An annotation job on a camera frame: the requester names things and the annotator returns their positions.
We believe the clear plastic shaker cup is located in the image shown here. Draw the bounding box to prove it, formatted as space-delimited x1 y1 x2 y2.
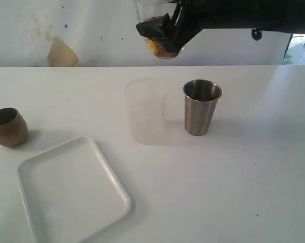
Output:
134 1 181 60

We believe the black cable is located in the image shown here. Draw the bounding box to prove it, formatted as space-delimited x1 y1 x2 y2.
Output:
250 28 263 41

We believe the stainless steel tumbler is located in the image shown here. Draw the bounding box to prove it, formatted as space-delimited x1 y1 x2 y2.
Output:
183 79 222 136

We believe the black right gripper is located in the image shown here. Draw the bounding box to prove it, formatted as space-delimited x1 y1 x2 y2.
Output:
136 1 218 53

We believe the brown wooden cup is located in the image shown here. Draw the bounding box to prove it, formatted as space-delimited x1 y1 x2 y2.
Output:
0 107 28 147

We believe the frosted translucent plastic cup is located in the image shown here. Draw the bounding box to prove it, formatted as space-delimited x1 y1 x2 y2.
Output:
124 77 166 145

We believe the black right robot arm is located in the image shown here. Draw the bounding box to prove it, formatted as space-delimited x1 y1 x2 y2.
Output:
157 1 305 48

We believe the white rectangular tray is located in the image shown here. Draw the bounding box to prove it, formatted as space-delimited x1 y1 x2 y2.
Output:
17 137 131 242

